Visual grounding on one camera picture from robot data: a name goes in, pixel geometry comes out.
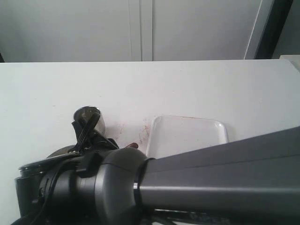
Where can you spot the brown wooden spoon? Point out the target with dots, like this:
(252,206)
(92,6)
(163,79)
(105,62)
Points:
(133,145)

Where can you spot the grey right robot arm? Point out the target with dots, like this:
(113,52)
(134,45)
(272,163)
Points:
(255,181)

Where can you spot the white cabinet doors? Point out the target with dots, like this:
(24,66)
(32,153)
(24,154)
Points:
(131,30)

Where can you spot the dark door frame post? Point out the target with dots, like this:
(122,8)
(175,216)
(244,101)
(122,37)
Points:
(273,28)

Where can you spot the steel cup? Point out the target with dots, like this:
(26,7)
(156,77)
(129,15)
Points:
(90,115)

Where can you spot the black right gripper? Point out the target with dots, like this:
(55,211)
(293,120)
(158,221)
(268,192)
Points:
(89,147)

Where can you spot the steel rice bowl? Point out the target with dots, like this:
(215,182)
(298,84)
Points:
(63,153)

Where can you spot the white rectangular tray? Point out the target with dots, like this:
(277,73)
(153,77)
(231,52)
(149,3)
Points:
(171,135)

